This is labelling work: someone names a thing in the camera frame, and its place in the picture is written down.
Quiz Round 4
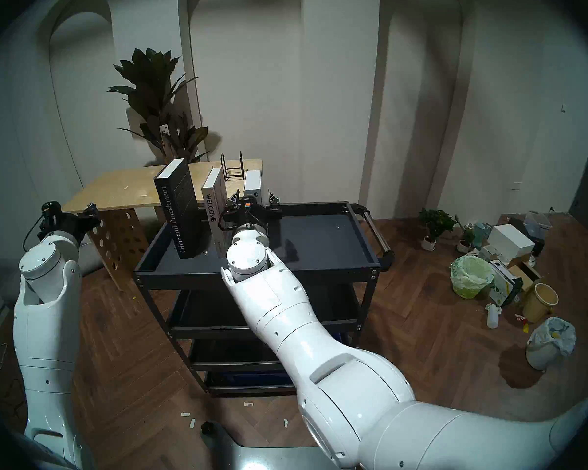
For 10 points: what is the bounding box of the brown cardboard box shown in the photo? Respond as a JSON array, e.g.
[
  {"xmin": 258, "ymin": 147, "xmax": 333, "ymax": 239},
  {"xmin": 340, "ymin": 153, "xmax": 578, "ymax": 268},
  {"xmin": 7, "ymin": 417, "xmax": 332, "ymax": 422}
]
[{"xmin": 507, "ymin": 261, "xmax": 542, "ymax": 291}]

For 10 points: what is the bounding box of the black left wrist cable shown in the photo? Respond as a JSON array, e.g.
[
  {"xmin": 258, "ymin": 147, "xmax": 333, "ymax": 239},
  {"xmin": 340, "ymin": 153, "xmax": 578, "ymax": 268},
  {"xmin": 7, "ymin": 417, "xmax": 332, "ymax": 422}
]
[{"xmin": 24, "ymin": 217, "xmax": 45, "ymax": 252}]

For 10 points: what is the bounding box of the green-lined trash bin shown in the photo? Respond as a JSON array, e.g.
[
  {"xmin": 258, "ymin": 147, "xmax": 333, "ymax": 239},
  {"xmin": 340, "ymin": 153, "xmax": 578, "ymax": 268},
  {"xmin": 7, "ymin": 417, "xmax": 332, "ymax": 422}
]
[{"xmin": 450, "ymin": 255, "xmax": 495, "ymax": 299}]

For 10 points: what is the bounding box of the large leafy potted plant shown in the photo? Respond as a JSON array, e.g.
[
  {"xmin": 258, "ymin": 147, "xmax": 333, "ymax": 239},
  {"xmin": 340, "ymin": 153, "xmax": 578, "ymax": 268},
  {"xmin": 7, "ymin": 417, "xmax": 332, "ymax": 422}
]
[{"xmin": 108, "ymin": 48, "xmax": 209, "ymax": 166}]

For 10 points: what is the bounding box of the white Design Hotels yearbook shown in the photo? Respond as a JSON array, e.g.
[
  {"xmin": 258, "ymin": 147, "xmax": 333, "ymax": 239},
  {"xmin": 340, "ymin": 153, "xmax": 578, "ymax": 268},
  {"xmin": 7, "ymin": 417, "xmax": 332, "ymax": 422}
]
[{"xmin": 244, "ymin": 169, "xmax": 263, "ymax": 203}]

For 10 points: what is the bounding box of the white bin with bag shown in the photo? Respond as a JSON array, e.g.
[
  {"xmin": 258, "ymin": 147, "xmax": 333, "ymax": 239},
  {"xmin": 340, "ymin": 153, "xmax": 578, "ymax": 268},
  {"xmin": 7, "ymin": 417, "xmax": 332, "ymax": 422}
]
[{"xmin": 526, "ymin": 317, "xmax": 577, "ymax": 372}]

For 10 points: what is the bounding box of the green and white carton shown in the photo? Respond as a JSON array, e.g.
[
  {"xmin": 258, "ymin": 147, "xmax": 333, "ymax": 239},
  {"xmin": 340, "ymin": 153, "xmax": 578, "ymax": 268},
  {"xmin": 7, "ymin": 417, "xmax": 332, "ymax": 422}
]
[{"xmin": 488, "ymin": 260, "xmax": 524, "ymax": 307}]

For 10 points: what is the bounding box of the dark grey utility cart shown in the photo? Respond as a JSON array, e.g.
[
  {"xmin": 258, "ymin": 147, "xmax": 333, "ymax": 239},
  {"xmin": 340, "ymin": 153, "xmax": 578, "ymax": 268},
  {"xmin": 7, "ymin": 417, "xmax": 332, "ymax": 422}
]
[{"xmin": 134, "ymin": 201, "xmax": 395, "ymax": 396}]

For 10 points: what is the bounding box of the white cardboard box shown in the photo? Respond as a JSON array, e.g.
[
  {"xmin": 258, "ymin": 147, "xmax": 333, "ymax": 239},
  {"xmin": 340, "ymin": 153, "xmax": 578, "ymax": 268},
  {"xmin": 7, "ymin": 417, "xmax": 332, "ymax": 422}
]
[{"xmin": 487, "ymin": 224, "xmax": 536, "ymax": 263}]

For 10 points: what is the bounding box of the beige bucket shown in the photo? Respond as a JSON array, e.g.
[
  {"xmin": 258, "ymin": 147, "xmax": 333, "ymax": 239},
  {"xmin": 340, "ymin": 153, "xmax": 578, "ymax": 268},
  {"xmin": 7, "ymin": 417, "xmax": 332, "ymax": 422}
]
[{"xmin": 522, "ymin": 283, "xmax": 559, "ymax": 324}]

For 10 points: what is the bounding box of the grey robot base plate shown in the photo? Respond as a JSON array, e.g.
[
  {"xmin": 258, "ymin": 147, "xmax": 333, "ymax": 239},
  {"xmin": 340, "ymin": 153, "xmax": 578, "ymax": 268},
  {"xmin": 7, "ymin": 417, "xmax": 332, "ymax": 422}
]
[{"xmin": 201, "ymin": 423, "xmax": 324, "ymax": 470}]

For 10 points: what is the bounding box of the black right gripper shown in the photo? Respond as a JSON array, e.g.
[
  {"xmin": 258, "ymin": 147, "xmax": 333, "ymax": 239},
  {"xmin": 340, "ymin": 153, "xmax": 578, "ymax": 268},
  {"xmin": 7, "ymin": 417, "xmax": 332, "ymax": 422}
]
[{"xmin": 219, "ymin": 189, "xmax": 284, "ymax": 235}]

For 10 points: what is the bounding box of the black floor cable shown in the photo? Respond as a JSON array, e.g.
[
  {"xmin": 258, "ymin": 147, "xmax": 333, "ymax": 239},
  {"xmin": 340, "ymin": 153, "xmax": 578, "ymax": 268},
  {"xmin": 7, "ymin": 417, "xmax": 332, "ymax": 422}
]
[{"xmin": 0, "ymin": 342, "xmax": 15, "ymax": 416}]

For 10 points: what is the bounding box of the clear plastic container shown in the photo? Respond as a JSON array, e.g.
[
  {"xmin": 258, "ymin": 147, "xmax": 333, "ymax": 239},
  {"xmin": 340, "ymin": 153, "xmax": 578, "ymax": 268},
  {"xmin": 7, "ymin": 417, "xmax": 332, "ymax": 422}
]
[{"xmin": 523, "ymin": 210, "xmax": 553, "ymax": 239}]

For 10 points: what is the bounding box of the black wire rack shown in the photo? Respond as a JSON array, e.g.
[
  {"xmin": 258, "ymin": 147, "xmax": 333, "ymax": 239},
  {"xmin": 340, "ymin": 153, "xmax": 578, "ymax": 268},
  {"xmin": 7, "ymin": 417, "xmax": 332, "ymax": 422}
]
[{"xmin": 220, "ymin": 151, "xmax": 245, "ymax": 182}]

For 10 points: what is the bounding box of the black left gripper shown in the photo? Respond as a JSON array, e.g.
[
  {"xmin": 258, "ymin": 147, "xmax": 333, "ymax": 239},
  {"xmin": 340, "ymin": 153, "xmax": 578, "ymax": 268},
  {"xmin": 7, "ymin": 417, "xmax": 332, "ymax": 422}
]
[{"xmin": 38, "ymin": 202, "xmax": 101, "ymax": 245}]

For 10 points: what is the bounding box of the black Crime and Punishment book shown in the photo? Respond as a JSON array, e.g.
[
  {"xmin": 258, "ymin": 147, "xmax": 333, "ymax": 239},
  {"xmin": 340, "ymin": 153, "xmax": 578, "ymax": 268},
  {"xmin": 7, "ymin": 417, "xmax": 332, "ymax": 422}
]
[{"xmin": 153, "ymin": 158, "xmax": 199, "ymax": 259}]

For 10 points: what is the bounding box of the light wooden table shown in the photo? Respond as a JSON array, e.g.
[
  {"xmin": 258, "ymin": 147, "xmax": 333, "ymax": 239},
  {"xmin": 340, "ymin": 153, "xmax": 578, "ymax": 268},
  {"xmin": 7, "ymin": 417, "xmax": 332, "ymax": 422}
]
[{"xmin": 61, "ymin": 159, "xmax": 264, "ymax": 291}]

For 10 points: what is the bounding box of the small plant in white pot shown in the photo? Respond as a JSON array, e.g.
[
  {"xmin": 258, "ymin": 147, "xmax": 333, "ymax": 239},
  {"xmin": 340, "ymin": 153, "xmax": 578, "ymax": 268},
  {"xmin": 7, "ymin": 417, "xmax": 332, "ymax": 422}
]
[{"xmin": 418, "ymin": 208, "xmax": 459, "ymax": 252}]

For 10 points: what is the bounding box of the beige Welcome book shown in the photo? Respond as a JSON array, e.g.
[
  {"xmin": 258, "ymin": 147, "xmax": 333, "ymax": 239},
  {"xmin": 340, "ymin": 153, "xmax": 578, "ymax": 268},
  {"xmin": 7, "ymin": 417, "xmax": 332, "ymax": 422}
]
[{"xmin": 201, "ymin": 167, "xmax": 228, "ymax": 257}]

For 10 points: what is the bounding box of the blue plastic bin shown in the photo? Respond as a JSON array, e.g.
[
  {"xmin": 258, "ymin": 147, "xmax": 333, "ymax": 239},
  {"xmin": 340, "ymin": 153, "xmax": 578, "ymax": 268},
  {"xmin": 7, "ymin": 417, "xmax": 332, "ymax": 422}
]
[{"xmin": 225, "ymin": 371, "xmax": 294, "ymax": 387}]

